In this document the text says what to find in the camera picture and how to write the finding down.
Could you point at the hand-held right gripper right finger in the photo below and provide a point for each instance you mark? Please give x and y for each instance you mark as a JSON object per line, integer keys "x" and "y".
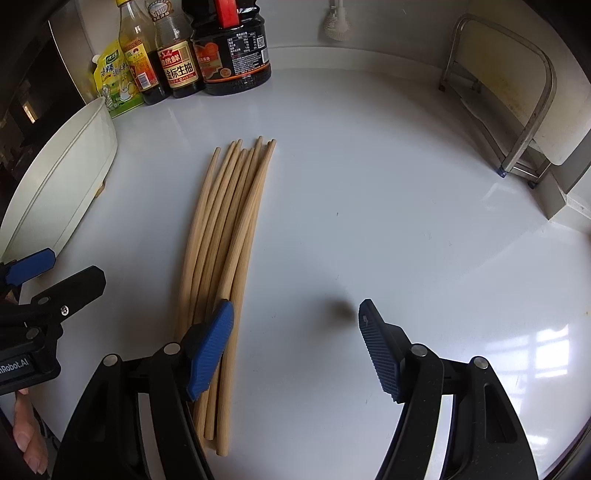
{"x": 381, "y": 355}

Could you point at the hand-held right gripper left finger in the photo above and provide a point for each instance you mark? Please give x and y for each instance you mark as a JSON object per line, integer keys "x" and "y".
{"x": 210, "y": 350}

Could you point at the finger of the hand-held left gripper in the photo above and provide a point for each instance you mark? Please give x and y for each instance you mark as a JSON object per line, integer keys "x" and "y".
{"x": 69, "y": 286}
{"x": 32, "y": 265}

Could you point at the white round basin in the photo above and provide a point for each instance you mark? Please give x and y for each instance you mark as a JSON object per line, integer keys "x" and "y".
{"x": 69, "y": 184}

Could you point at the pile of wooden chopsticks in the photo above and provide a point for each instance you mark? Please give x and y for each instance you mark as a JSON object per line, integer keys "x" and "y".
{"x": 231, "y": 221}

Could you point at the person's left hand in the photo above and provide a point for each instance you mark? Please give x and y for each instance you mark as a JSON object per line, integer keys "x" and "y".
{"x": 25, "y": 438}

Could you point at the black range hood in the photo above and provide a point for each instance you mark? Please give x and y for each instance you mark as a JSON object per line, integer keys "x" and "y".
{"x": 37, "y": 92}

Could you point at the yellow seasoning pouch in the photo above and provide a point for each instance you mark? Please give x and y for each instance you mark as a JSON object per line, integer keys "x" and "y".
{"x": 117, "y": 87}

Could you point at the small yellow-cap vinegar bottle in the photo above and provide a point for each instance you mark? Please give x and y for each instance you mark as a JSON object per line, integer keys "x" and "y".
{"x": 141, "y": 64}

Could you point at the yellow-cap soy sauce bottle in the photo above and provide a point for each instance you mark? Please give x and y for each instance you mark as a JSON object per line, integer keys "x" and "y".
{"x": 178, "y": 64}

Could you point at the cream cutting board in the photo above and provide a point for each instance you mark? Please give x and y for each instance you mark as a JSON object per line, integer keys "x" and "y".
{"x": 568, "y": 129}

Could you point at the metal cutting board rack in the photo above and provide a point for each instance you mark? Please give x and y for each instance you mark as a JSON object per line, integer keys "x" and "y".
{"x": 547, "y": 92}

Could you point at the white bottle brush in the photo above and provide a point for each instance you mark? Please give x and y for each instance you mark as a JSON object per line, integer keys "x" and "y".
{"x": 336, "y": 27}

